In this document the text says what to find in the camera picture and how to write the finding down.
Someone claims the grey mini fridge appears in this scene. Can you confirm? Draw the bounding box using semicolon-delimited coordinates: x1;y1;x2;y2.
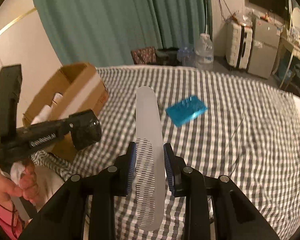
248;16;280;79

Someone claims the brown cardboard box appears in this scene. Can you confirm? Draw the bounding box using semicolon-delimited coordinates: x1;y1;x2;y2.
22;61;109;163

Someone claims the translucent white comb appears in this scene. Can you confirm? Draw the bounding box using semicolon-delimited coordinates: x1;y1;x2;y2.
136;87;166;231

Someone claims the white round mirror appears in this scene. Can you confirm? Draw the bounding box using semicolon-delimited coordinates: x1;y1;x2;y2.
291;7;300;38

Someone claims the patterned brown bag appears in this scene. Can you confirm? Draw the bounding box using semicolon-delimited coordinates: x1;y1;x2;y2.
130;47;156;64

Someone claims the pack of water bottles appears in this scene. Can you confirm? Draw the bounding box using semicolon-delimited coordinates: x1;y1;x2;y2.
177;45;196;67

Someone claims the green curtain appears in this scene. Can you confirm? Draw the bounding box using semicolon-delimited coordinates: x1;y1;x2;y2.
33;0;212;67

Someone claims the large clear water jug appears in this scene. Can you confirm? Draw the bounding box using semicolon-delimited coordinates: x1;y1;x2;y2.
194;33;214;70

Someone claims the wooden desk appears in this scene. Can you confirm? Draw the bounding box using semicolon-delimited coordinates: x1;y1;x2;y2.
272;37;300;89

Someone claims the person left hand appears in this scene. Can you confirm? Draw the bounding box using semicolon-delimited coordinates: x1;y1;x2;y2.
0;159;41;211

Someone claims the white suitcase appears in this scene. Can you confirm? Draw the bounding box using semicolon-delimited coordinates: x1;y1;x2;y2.
225;21;253;70

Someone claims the teal blue pouch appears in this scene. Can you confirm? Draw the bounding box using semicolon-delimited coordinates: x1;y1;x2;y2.
165;95;207;127

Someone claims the checkered bed sheet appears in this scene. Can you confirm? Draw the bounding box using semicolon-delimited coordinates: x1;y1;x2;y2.
0;65;300;240

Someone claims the black bag on floor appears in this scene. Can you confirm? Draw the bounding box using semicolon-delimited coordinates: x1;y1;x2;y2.
155;47;181;66

